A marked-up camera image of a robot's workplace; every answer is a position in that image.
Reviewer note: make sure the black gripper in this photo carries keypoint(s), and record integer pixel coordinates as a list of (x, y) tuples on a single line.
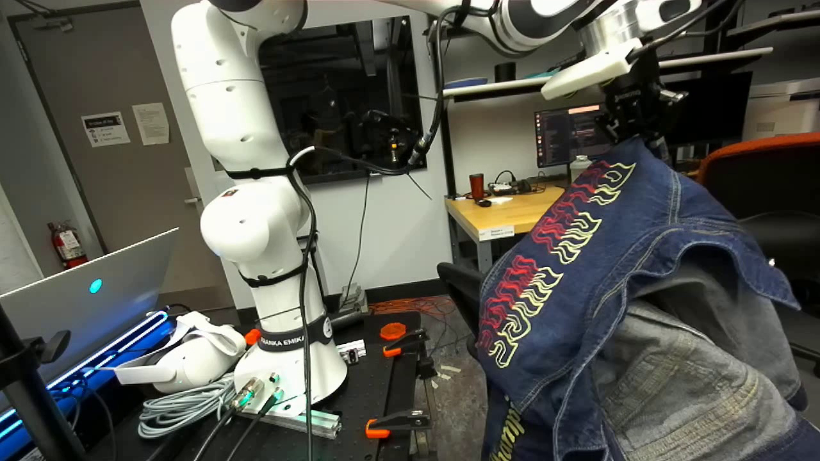
[(636, 103)]

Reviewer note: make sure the white door notice paper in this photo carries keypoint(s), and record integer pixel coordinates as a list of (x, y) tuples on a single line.
[(107, 128)]

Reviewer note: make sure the red fire extinguisher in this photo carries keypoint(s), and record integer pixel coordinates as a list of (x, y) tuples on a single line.
[(67, 247)]

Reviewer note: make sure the orange clamp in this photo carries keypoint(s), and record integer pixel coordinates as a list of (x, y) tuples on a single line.
[(398, 339), (380, 429)]

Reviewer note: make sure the silver laptop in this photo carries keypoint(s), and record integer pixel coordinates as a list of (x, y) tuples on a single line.
[(97, 299)]

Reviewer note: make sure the blue denim jacket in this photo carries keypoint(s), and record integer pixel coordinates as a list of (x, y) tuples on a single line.
[(640, 321)]

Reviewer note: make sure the black desk monitor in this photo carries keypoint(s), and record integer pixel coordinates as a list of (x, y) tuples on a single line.
[(564, 133)]

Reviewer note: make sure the red cup on desk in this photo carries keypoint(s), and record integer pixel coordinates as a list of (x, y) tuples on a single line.
[(477, 187)]

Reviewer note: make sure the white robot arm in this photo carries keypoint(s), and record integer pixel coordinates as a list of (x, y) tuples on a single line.
[(254, 220)]

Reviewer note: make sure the wooden top desk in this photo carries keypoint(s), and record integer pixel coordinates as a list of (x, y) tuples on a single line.
[(504, 217)]

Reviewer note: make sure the orange clamp rear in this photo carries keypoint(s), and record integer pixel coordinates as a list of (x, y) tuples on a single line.
[(398, 339)]

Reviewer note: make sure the black wall monitor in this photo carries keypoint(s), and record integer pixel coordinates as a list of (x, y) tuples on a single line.
[(353, 93)]

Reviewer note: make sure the black tripod leg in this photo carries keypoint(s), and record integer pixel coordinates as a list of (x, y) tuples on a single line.
[(29, 395)]

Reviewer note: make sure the orange and black office chair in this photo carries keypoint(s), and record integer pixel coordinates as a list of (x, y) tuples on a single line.
[(772, 184)]

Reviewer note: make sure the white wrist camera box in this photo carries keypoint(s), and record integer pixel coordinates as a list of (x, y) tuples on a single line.
[(601, 68)]

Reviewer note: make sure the orange clamp front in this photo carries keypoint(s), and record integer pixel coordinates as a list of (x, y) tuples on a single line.
[(380, 429)]

